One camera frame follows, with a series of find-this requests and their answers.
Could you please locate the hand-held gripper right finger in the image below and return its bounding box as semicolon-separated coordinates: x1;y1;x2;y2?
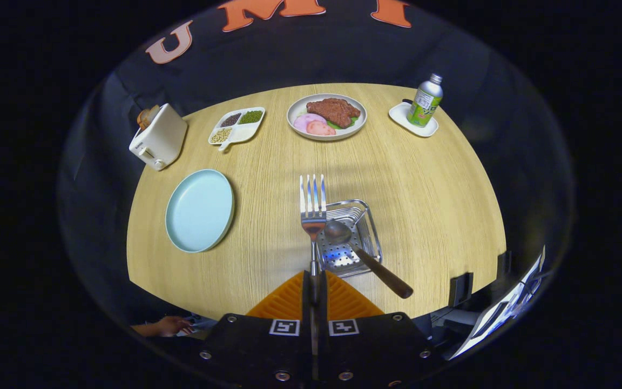
319;270;437;386

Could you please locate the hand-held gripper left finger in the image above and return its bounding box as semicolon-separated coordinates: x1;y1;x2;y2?
199;270;313;387

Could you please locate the wooden-handled metal spoon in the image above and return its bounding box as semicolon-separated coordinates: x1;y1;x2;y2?
324;219;414;299

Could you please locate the wooden-handled metal fork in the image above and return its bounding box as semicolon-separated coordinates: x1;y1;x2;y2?
299;174;327;281

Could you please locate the perforated metal tray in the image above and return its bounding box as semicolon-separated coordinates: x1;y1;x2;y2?
315;199;383;279

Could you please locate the light blue round plate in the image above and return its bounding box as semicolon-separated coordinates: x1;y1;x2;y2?
165;169;235;253

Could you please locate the reddish pink ham slice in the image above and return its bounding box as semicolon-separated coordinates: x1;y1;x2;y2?
306;119;336;136

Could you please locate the white divided bean dish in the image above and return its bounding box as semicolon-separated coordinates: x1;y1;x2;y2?
208;107;266;152

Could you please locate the pale pink ham slice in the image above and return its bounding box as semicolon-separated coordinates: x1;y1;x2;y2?
293;113;327;133

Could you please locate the brown steak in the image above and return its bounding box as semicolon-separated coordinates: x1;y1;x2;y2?
306;98;361;129

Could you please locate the beige round dinner plate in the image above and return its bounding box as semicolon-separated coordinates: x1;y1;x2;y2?
287;93;368;142

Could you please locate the small white square dish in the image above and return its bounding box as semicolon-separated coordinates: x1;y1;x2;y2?
389;102;440;138

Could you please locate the cream toaster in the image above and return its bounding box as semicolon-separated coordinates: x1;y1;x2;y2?
129;103;188;171

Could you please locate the green labelled metal bottle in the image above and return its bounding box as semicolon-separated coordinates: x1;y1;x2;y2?
407;73;444;128

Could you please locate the brown bread slice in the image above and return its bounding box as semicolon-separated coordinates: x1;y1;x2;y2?
137;105;160;130

